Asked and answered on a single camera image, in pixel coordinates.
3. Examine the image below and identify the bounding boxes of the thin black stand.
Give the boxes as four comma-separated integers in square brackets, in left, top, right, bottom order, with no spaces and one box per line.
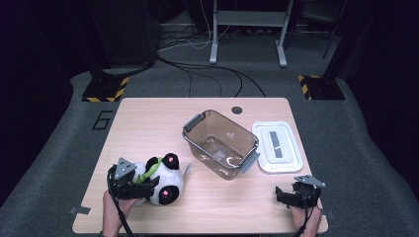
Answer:
[322,0,349,60]

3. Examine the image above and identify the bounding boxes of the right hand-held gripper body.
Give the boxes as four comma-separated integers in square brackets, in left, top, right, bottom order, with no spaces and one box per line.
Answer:
[292,175,327,209]

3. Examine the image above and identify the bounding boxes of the black floor cable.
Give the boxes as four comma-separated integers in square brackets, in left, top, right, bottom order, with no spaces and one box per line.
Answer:
[177,63,194,98]
[156,53,267,98]

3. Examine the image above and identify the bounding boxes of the black stand with striped base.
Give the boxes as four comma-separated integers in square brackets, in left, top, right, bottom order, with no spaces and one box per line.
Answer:
[82,0,130,103]
[297,0,379,101]

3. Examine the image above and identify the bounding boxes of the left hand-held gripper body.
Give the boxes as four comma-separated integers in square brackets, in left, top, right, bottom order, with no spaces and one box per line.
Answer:
[108,157,155,200]

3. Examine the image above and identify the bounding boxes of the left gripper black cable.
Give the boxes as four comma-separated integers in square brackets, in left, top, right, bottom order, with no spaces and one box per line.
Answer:
[107,166,136,237]

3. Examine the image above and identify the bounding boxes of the white floor cable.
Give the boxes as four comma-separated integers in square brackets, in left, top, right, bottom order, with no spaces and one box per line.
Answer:
[157,0,231,51]

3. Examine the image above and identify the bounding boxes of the panda plush toy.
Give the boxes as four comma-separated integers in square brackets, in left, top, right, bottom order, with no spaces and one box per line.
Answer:
[131,152,194,206]

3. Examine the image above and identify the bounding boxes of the dark curtain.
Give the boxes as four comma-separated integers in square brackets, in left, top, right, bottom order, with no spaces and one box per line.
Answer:
[0,0,74,211]
[342,0,419,192]

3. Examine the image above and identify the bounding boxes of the brown transparent storage box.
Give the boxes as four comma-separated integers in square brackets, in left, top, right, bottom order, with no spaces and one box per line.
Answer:
[182,109,261,181]

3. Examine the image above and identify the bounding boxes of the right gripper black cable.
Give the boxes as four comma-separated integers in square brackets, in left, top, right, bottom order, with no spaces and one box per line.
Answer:
[292,189,315,237]

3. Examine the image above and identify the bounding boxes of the white storage box lid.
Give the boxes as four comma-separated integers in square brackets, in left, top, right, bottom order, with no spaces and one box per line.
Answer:
[251,119,304,175]

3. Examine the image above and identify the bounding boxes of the person's left hand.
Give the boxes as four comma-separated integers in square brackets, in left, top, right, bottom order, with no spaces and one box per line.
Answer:
[102,192,139,228]

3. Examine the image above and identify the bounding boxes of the person's right hand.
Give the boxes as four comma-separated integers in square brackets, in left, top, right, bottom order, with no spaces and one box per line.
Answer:
[290,206,323,231]

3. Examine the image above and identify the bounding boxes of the white metal stand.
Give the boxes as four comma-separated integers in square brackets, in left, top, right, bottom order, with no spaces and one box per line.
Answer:
[209,0,295,68]

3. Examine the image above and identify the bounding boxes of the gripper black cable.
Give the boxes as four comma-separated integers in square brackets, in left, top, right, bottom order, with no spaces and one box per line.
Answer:
[292,189,315,237]
[107,166,136,237]

